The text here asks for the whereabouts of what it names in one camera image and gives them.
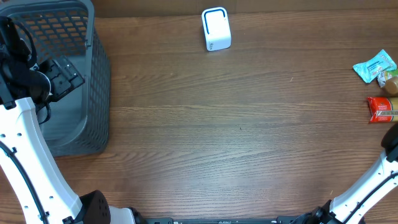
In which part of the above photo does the teal wipes packet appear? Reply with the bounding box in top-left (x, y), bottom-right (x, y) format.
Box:
top-left (353, 49), bottom-right (397, 83)

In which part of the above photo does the orange noodle packet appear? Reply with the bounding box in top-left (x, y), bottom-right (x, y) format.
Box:
top-left (367, 96), bottom-right (397, 123)

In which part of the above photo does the green snack packet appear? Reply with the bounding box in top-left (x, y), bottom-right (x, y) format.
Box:
top-left (377, 70), bottom-right (398, 88)

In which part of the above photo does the white cream tube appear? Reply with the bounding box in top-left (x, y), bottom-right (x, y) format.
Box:
top-left (383, 77), bottom-right (398, 95)

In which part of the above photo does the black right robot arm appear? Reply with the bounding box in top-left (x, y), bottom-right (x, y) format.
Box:
top-left (307, 124), bottom-right (397, 224)

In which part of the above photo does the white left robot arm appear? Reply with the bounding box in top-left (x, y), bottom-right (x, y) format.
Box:
top-left (1, 16), bottom-right (145, 224)

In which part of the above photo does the white barcode scanner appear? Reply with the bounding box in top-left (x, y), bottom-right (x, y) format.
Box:
top-left (201, 7), bottom-right (231, 52)

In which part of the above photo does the grey plastic shopping basket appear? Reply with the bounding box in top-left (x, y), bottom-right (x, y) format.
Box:
top-left (1, 0), bottom-right (111, 157)

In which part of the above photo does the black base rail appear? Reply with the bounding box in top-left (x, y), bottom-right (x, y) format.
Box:
top-left (144, 215), bottom-right (307, 224)

